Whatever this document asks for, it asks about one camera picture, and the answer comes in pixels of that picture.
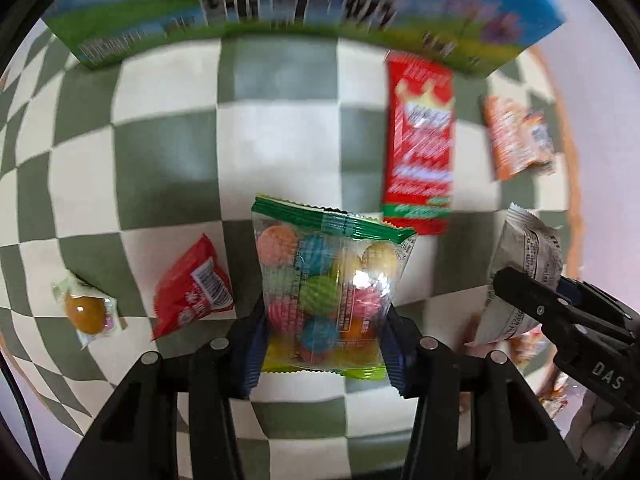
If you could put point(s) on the cardboard box with landscape print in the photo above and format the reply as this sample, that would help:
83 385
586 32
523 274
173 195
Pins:
471 36

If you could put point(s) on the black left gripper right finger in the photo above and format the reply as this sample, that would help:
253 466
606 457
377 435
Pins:
476 418

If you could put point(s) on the colourful gumball candy bag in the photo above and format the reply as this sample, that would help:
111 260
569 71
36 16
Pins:
329 278

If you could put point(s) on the tall red spicy snack packet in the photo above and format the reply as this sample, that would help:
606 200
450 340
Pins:
420 137

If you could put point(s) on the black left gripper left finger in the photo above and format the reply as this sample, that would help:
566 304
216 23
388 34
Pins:
135 434

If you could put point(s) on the orange panda snack packet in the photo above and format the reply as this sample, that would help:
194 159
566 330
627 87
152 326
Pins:
519 137

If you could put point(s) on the green white checkered tablecloth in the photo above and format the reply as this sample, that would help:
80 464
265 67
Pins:
114 174

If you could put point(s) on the clear wrapped brown jelly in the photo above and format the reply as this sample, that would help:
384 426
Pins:
93 314

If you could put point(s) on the grey white printed snack packet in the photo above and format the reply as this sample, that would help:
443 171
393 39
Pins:
528 254

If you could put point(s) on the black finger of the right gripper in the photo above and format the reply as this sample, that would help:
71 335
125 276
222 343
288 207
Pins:
535 299

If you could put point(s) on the small red snack packet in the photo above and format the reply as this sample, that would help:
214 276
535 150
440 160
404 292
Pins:
194 287

